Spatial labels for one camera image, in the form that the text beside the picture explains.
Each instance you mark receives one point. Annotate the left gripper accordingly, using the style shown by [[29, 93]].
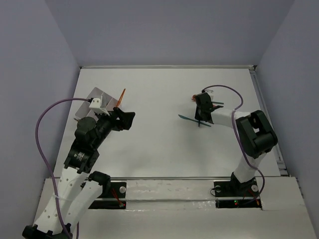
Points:
[[119, 119]]

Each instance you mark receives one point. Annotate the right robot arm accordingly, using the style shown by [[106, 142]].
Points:
[[253, 132]]

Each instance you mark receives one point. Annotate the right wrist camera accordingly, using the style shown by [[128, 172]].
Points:
[[210, 92]]

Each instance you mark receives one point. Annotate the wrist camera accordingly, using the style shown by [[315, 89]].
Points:
[[210, 92], [97, 107]]

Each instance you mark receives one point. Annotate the aluminium table rail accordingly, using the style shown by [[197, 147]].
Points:
[[279, 158]]

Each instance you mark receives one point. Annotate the white divided organizer tray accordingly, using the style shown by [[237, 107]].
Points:
[[108, 101]]

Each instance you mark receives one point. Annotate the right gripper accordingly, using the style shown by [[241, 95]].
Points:
[[197, 115]]

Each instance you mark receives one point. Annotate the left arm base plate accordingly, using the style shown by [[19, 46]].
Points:
[[113, 198]]

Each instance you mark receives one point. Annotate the teal plastic knife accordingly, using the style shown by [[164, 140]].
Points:
[[193, 120]]

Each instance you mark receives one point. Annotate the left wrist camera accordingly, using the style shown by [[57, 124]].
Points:
[[97, 107]]

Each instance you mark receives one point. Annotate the orange plastic chopstick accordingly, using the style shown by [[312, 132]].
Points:
[[120, 98]]

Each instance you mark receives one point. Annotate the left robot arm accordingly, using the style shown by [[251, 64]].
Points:
[[78, 187]]

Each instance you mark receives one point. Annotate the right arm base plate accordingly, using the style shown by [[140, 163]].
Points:
[[228, 196]]

